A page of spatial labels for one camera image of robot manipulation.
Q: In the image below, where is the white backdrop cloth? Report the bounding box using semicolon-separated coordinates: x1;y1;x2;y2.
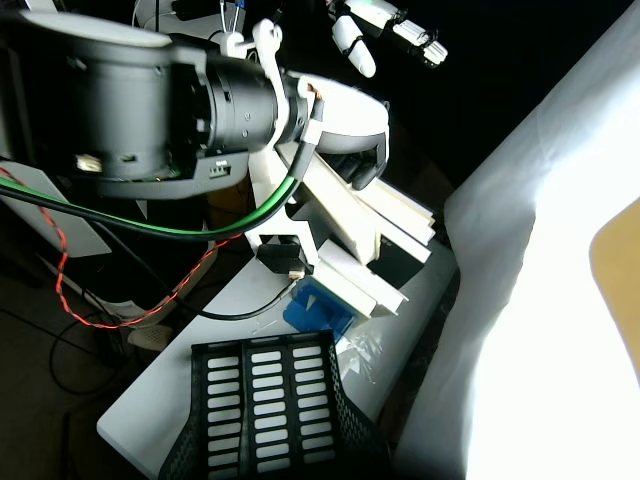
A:
392;0;640;480

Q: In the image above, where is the tan cardboard sheet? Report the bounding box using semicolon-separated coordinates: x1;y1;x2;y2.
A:
588;197;640;381

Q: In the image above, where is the wrist camera on white bracket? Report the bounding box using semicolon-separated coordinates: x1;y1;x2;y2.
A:
243;144;325;279

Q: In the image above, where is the clear plastic film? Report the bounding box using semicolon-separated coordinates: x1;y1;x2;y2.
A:
332;329;389;386

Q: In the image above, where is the beige cover book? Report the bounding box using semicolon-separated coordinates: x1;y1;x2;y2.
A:
277;147;384;265

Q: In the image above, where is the black Let It Be book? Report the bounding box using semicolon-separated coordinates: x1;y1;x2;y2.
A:
367;227;434;290

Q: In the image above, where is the green cable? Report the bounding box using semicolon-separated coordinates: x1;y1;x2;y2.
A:
0;179;301;239

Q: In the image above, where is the cream spine book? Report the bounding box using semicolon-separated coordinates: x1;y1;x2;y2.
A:
372;177;435;221

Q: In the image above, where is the blue bookend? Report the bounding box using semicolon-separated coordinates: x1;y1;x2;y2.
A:
282;277;359;347

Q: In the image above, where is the red twisted wire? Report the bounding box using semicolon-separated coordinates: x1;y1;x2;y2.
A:
0;167;236;330

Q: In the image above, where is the white cabinet panel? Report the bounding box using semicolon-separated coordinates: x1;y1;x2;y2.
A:
0;159;112;260

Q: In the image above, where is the black mesh file rack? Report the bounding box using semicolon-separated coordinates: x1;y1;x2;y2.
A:
158;328;394;480

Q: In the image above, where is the black camera cable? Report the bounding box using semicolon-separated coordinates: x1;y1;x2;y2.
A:
94;219;301;321

